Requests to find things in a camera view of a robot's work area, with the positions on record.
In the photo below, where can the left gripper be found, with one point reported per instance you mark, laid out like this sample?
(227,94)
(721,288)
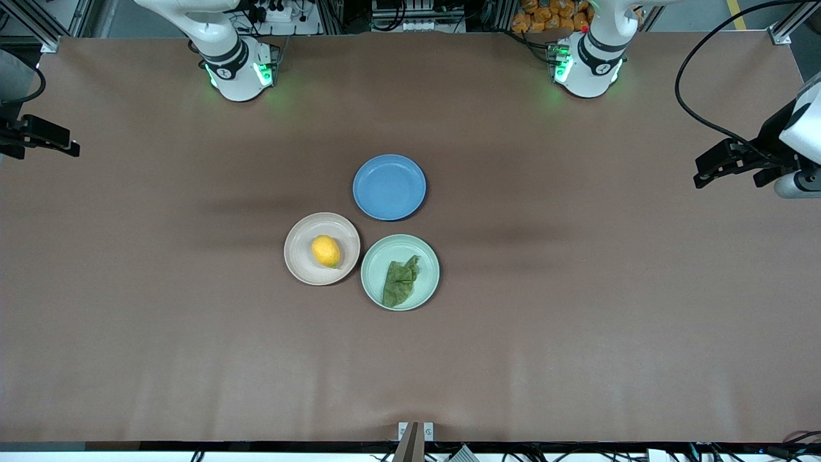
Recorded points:
(767,149)

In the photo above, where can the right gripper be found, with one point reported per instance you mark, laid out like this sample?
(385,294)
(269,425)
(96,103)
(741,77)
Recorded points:
(8,136)

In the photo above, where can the yellow lemon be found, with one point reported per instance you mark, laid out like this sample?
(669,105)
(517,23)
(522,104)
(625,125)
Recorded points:
(326,251)

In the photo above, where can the green lettuce leaf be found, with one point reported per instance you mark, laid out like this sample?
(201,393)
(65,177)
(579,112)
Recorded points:
(397,282)

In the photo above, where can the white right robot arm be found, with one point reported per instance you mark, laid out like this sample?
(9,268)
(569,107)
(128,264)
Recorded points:
(234,64)

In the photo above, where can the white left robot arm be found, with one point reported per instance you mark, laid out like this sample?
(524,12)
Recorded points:
(593,64)

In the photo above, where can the orange packets pile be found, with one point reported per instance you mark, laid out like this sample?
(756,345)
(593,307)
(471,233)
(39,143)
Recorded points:
(545,16)

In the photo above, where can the white power strip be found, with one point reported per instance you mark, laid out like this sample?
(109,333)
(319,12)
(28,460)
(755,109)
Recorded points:
(282,16)

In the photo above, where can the beige plate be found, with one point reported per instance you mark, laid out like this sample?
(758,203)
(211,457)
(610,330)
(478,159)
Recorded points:
(301,256)

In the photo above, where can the pale green plate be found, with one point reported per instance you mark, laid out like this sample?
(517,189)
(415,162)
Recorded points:
(423,282)

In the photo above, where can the blue plate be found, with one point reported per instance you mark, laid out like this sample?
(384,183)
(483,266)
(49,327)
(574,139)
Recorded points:
(389,187)

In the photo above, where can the black electronics rack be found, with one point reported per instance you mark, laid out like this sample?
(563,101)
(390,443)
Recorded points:
(417,14)

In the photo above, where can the aluminium frame profile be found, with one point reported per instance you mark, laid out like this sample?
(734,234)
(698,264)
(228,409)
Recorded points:
(38,29)
(792,22)

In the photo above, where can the camera mount post bracket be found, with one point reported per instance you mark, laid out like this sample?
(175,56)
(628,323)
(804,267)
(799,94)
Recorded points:
(415,443)

